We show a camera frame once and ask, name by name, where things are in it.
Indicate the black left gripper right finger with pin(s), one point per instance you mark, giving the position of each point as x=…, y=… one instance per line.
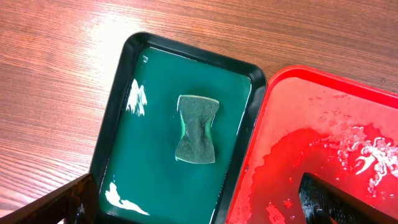
x=322, y=202

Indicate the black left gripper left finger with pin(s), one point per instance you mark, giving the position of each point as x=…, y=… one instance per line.
x=75, y=202

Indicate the green yellow sponge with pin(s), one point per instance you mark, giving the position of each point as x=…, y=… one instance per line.
x=196, y=114

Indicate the red plastic tray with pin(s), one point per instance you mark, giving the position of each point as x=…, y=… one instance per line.
x=336, y=129

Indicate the black water tray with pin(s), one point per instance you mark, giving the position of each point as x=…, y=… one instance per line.
x=138, y=177

